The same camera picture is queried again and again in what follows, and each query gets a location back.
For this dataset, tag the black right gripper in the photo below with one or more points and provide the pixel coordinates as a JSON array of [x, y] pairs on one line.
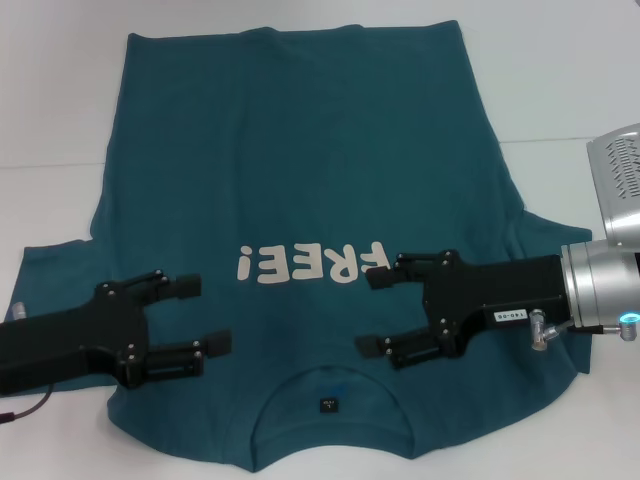
[[500, 290]]

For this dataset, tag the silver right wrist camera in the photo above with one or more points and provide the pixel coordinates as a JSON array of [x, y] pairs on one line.
[[617, 190]]

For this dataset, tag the teal t-shirt with FREE print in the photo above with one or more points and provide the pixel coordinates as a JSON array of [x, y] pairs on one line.
[[310, 160]]

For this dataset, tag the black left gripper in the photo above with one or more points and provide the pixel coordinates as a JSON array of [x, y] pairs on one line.
[[70, 335]]

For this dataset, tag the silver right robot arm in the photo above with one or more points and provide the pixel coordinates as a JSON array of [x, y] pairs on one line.
[[595, 285]]

